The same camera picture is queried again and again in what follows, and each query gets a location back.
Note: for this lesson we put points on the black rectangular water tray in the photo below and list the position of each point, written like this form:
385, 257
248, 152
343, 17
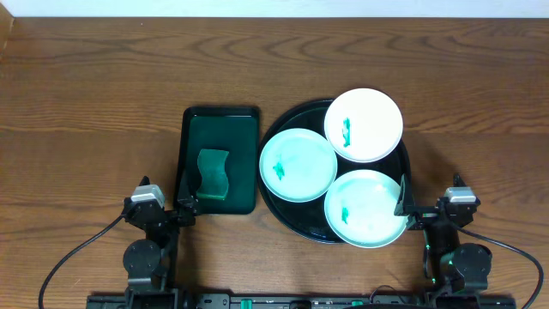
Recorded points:
233, 129

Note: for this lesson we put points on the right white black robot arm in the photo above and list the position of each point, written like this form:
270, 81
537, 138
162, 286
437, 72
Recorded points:
458, 270

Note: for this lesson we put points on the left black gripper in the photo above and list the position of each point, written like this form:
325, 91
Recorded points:
169, 215

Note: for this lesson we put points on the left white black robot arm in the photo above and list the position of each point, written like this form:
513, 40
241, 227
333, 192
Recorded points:
151, 262

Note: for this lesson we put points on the pale green plate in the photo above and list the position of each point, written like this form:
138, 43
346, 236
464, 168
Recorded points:
298, 165
359, 207

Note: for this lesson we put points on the green scrubbing sponge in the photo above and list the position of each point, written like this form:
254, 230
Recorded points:
212, 168

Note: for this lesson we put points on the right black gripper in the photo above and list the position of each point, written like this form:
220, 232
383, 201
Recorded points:
423, 215

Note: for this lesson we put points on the white plate green stain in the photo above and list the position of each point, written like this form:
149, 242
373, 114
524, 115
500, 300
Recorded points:
363, 125

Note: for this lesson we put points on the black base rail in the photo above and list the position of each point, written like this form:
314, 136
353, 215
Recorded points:
225, 301

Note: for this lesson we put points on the pale green plate front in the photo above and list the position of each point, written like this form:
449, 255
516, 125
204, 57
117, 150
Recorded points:
359, 207

